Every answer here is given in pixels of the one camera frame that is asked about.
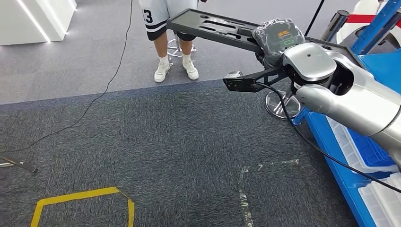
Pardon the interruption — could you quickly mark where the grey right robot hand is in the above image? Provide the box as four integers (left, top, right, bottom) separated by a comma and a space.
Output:
252, 18, 306, 70

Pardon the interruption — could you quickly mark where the black plastic plate frame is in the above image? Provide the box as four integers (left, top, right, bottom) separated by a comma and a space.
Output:
166, 8, 361, 63

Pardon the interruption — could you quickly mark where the blue metal shelf rack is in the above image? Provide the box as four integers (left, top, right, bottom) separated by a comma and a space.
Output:
293, 0, 401, 227

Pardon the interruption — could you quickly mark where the black barrier belt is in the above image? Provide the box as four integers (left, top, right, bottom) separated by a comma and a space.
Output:
304, 0, 325, 36

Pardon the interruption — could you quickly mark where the short red barrier belt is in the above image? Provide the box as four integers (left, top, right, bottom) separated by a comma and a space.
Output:
346, 14, 401, 29

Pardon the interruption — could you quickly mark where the chrome stool base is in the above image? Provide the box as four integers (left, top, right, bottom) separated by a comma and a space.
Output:
166, 33, 198, 59

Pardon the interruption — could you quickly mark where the person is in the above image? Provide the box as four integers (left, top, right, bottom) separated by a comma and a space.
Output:
138, 0, 201, 84

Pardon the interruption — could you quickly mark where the clear floor tape strip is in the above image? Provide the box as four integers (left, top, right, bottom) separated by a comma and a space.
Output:
244, 158, 300, 172
238, 166, 254, 227

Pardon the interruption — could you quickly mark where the blue plastic crate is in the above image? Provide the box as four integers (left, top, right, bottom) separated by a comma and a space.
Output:
346, 127, 397, 168

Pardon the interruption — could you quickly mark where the white display counter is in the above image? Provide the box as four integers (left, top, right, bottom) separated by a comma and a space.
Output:
0, 0, 78, 46

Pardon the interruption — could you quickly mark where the yellow floor tape outline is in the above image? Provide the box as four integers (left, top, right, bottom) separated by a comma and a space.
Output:
30, 187, 135, 227

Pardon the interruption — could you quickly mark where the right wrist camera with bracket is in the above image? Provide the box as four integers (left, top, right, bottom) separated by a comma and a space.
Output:
222, 66, 289, 93

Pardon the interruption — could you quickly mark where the chrome stanchion post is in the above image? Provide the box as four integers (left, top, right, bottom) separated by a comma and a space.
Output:
264, 10, 350, 120

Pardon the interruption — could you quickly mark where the thin black floor cable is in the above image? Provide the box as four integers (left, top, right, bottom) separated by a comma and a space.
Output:
0, 0, 134, 154

